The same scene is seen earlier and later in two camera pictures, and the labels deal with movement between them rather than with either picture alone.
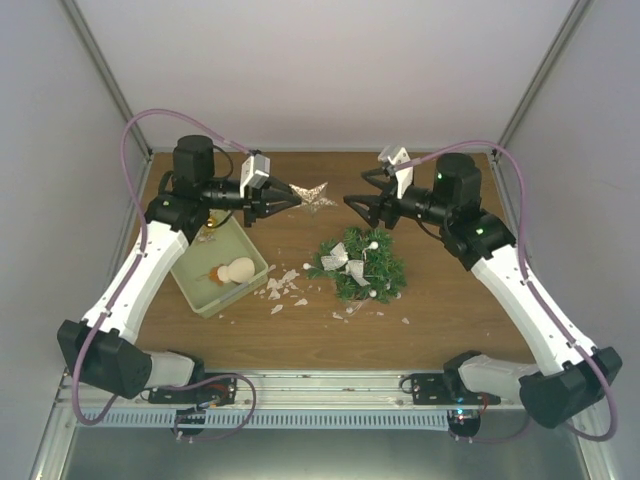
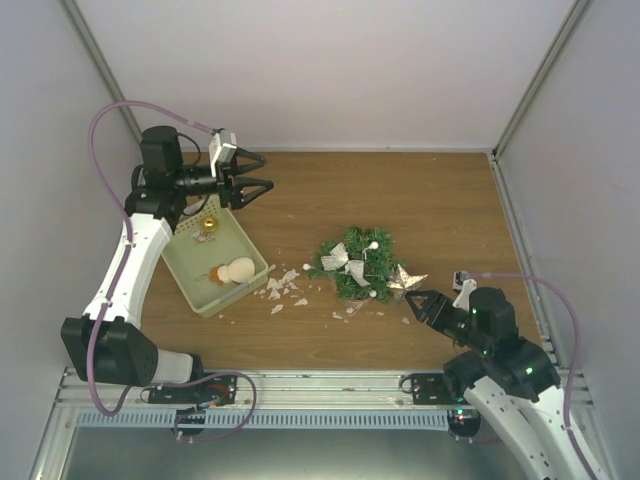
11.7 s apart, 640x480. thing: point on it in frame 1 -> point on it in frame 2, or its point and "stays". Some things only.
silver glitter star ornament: [311, 199] -> [404, 283]
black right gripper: [387, 198] -> [429, 307]
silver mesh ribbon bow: [339, 257] stays
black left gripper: [254, 200] -> [232, 194]
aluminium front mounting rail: [291, 392] stays
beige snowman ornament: [238, 270] stays
